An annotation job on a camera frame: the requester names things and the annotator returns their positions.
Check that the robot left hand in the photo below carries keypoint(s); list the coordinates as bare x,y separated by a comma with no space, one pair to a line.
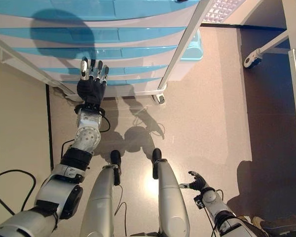
91,89

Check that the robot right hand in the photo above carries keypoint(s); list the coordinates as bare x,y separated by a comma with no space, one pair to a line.
199,184

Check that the blue fronted cart drawer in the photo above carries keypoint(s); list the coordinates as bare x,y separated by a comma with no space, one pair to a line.
143,52

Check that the robot right silver arm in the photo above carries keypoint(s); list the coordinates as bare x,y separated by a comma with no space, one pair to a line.
219,209

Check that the robot left silver arm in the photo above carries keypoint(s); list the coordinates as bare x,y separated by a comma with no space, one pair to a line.
86,133

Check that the grey cart caster wheel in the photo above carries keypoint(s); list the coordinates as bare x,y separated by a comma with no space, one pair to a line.
160,98

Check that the robot silver waist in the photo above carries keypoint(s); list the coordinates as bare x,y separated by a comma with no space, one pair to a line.
145,234

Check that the white blue medical cart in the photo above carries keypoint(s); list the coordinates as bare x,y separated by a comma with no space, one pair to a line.
64,14

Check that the dark trouser leg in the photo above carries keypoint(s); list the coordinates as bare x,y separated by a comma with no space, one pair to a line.
286,224

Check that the light blue waste bin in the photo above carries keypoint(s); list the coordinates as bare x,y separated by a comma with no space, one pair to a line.
193,49

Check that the white bed caster wheel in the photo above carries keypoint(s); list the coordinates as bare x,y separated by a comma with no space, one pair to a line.
251,60

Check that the white hospital bed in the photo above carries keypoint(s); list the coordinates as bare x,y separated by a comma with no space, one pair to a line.
294,74

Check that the white perforated side basket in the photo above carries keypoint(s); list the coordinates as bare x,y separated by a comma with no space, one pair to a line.
219,10

